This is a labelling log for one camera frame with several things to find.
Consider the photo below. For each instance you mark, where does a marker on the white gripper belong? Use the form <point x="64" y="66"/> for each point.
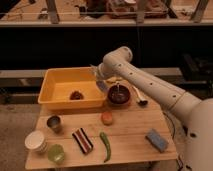
<point x="102" y="72"/>

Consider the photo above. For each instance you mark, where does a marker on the blue grey towel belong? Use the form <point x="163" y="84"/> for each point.
<point x="100" y="83"/>

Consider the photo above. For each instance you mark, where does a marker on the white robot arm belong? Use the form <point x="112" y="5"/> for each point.
<point x="192" y="112"/>

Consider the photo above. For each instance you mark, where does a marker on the brown item in tray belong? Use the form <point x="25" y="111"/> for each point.
<point x="76" y="95"/>

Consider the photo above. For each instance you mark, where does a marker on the yellow plastic tray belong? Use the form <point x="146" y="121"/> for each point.
<point x="59" y="83"/>

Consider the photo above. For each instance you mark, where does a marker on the yellow food item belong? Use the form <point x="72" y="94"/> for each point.
<point x="113" y="80"/>

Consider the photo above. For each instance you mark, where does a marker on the dark red bowl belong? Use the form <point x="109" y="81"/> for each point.
<point x="118" y="95"/>

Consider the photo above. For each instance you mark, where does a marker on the green chili pepper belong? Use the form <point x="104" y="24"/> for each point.
<point x="106" y="143"/>

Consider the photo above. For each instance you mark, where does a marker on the metal cup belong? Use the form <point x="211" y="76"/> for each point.
<point x="54" y="123"/>

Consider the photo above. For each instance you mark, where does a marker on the blue sponge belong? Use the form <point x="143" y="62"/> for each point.
<point x="159" y="142"/>

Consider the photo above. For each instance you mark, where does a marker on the green plastic cup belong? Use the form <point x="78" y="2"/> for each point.
<point x="56" y="154"/>

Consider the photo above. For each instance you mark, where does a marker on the white paper cup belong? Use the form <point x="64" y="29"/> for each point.
<point x="36" y="142"/>

